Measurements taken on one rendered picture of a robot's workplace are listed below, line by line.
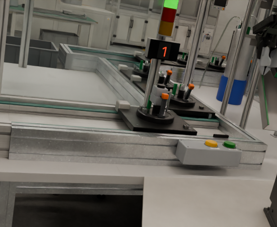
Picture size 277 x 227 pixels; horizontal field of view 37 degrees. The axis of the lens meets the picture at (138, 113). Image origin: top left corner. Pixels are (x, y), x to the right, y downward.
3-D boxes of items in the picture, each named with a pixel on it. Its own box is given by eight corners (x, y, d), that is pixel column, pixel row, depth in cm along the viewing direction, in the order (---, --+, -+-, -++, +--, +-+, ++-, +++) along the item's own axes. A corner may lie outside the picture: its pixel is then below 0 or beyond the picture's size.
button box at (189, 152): (238, 167, 139) (243, 150, 137) (182, 165, 131) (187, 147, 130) (228, 158, 145) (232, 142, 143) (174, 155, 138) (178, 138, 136)
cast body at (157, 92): (166, 106, 147) (170, 88, 146) (154, 105, 146) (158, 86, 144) (158, 99, 155) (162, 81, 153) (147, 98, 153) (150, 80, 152)
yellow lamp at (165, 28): (173, 36, 153) (176, 23, 151) (160, 34, 151) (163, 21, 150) (168, 34, 157) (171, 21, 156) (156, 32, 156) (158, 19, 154)
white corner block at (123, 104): (128, 114, 156) (131, 104, 155) (117, 113, 154) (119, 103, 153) (125, 110, 160) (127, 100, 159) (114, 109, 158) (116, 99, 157)
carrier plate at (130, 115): (196, 137, 145) (197, 131, 144) (132, 132, 137) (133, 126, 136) (171, 114, 166) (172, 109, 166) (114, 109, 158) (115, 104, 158)
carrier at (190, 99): (214, 117, 175) (221, 89, 172) (163, 112, 167) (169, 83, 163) (190, 100, 197) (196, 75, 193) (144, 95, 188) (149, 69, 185)
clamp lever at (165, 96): (164, 115, 145) (169, 94, 143) (159, 115, 144) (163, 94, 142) (161, 112, 148) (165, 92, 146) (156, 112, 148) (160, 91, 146)
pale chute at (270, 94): (293, 133, 159) (299, 129, 156) (262, 129, 157) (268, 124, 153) (283, 73, 173) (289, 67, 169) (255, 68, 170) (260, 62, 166)
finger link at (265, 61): (262, 77, 130) (271, 48, 127) (252, 72, 135) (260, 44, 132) (270, 78, 131) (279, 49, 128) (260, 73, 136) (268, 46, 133)
